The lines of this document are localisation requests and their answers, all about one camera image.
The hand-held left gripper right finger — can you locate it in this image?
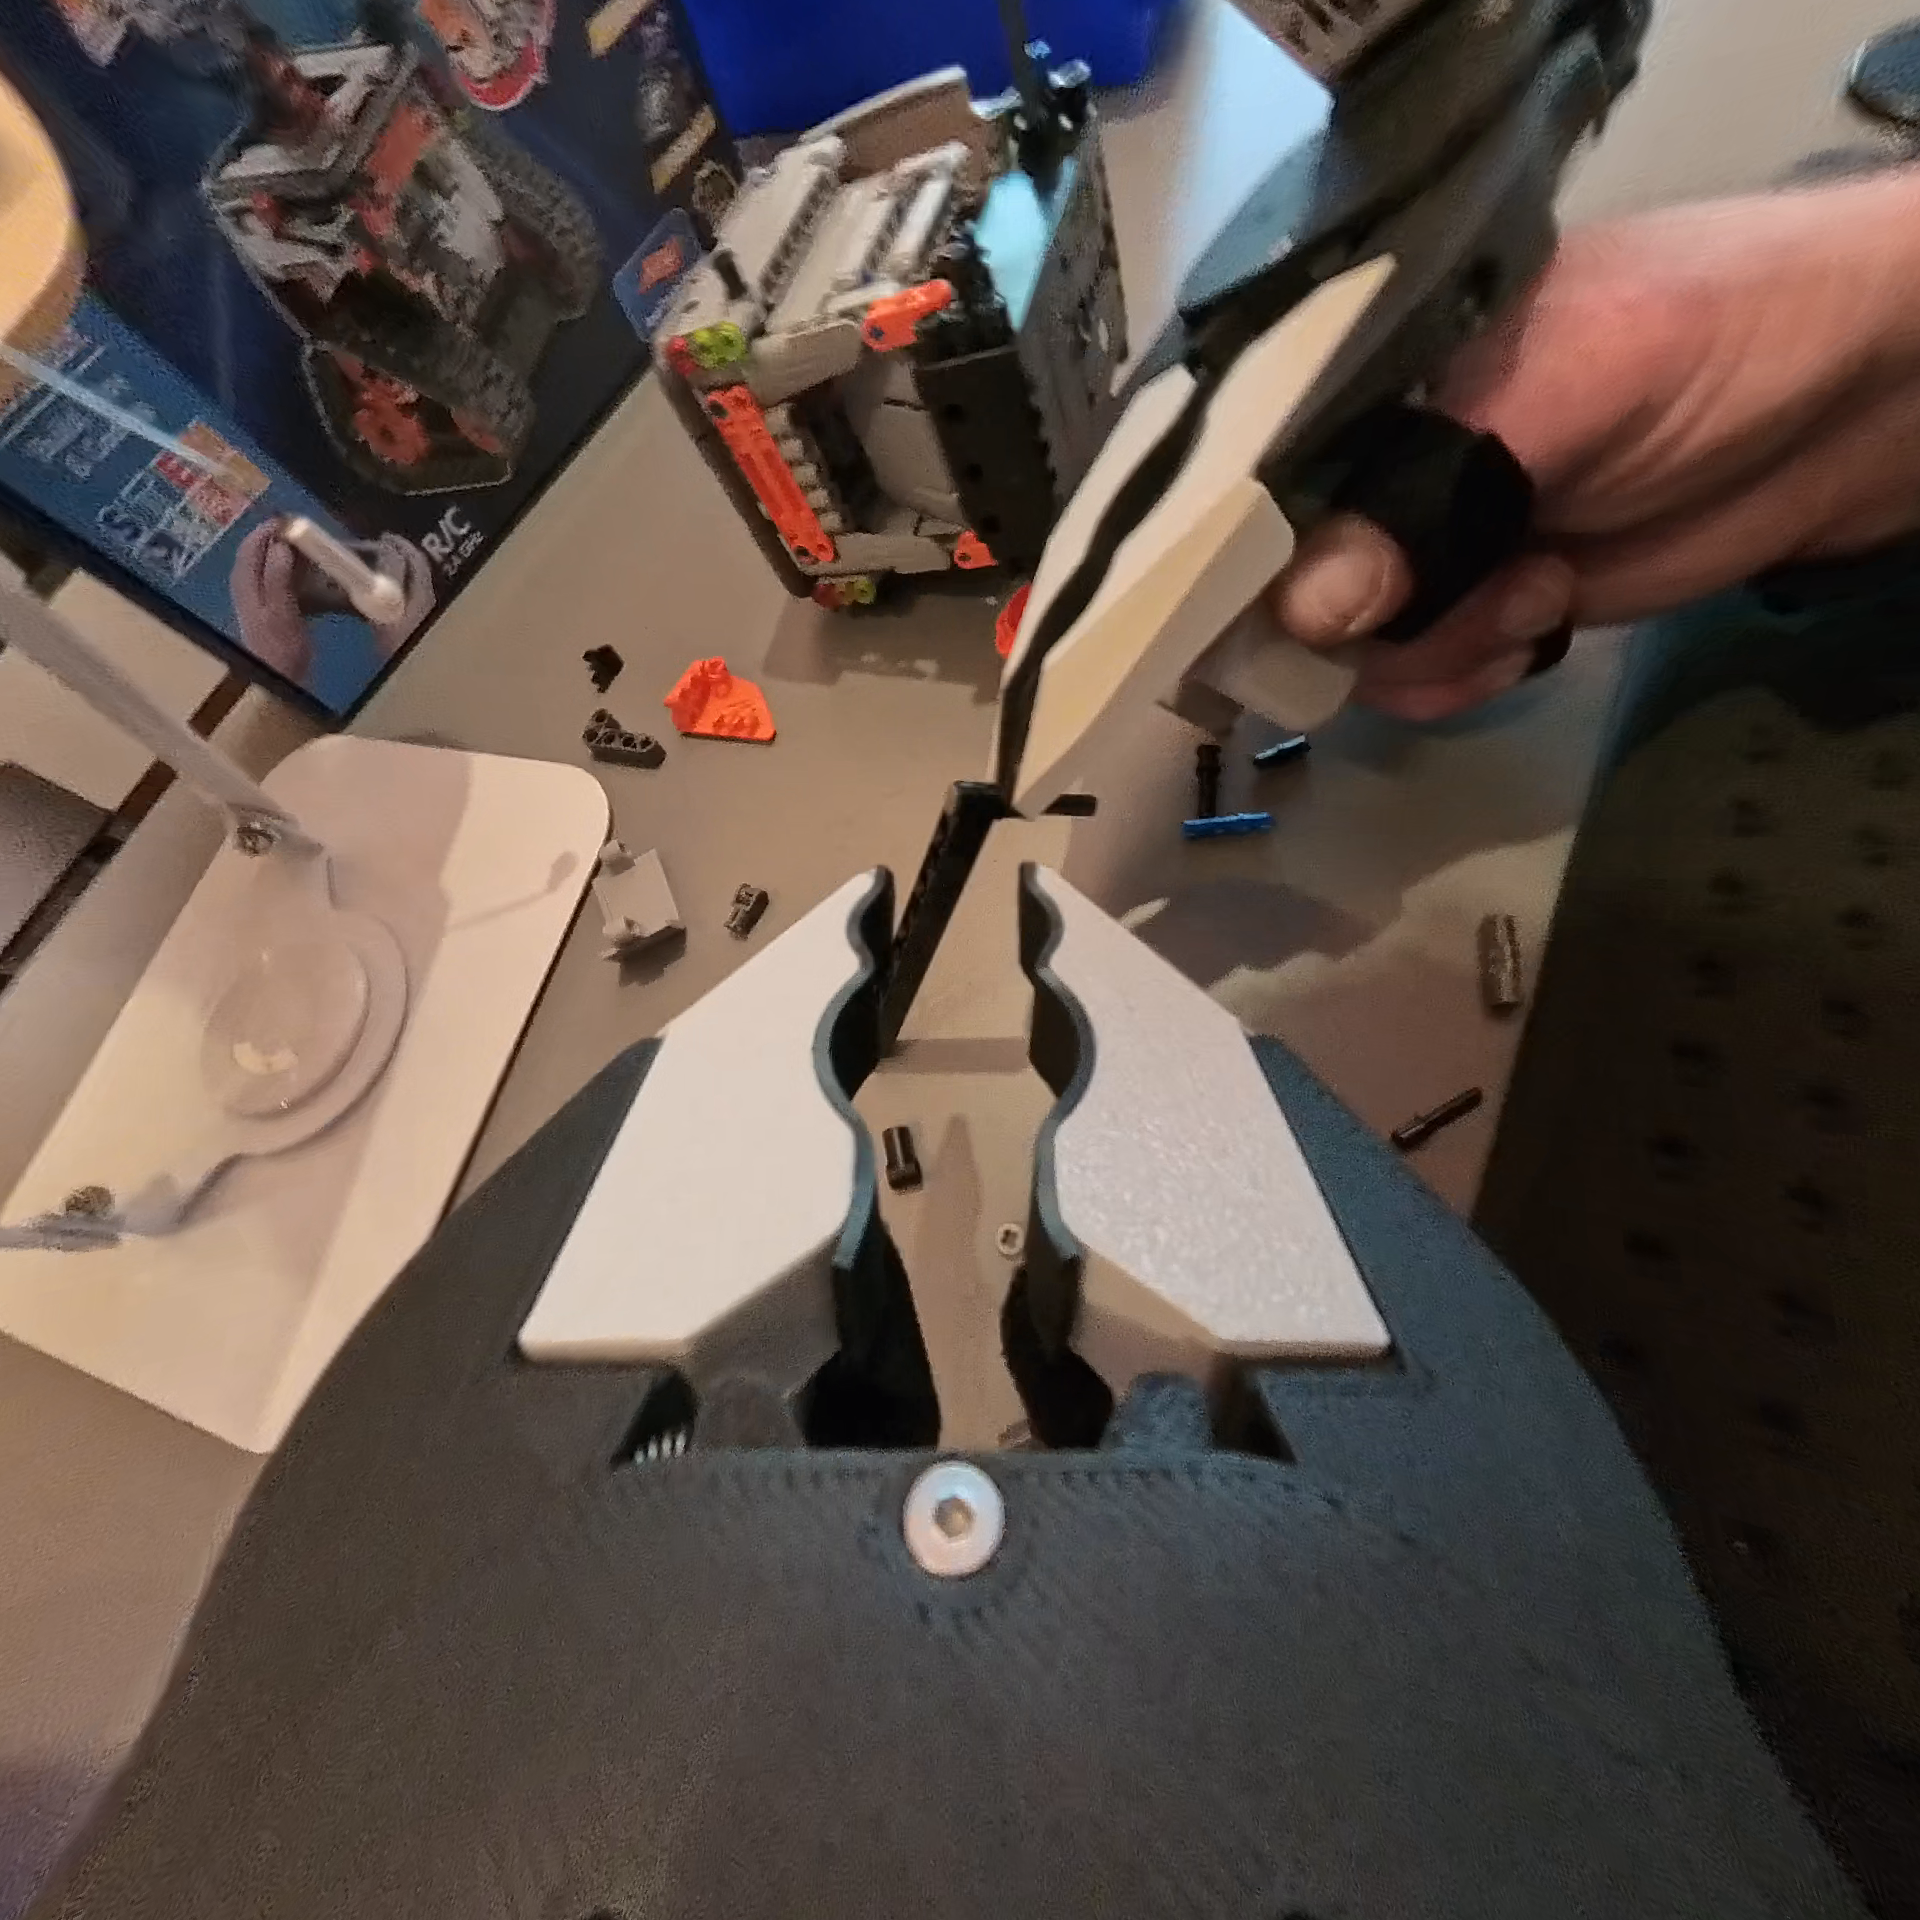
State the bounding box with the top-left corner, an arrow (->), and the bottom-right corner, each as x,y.
1001,865 -> 1396,1411

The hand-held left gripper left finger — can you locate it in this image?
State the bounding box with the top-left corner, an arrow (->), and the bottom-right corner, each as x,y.
516,870 -> 905,1411

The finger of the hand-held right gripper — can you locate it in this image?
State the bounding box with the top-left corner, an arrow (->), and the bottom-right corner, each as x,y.
1015,251 -> 1402,824
996,365 -> 1205,796

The building block robot vehicle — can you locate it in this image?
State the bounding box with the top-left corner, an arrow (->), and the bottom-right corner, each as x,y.
653,0 -> 1133,662

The black long holed beam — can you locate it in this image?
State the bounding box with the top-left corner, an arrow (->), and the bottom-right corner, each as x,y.
878,782 -> 1000,1056

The person's right hand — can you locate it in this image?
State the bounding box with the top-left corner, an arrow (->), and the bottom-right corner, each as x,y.
1259,165 -> 1920,721

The grey curved panel piece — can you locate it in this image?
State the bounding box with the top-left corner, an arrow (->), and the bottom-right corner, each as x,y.
590,838 -> 689,961

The orange wedge plate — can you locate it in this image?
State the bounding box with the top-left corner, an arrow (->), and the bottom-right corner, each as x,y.
664,656 -> 779,746

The white articulated stand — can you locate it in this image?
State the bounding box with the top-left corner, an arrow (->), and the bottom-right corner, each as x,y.
0,578 -> 412,1253

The dark perforated pad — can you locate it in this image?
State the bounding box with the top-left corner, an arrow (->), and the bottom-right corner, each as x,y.
1474,602 -> 1920,1908

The blue plastic storage bin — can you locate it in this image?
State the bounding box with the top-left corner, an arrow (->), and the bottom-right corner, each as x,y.
674,0 -> 1188,136

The white knob rod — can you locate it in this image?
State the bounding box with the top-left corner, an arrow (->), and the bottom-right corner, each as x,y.
0,345 -> 412,627

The printed robot kit box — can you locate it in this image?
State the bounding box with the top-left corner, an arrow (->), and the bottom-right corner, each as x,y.
0,0 -> 743,719

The wooden book holder board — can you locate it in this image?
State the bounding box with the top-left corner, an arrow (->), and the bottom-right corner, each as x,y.
0,69 -> 89,363

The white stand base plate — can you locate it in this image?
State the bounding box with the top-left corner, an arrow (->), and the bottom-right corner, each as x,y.
0,734 -> 615,1454

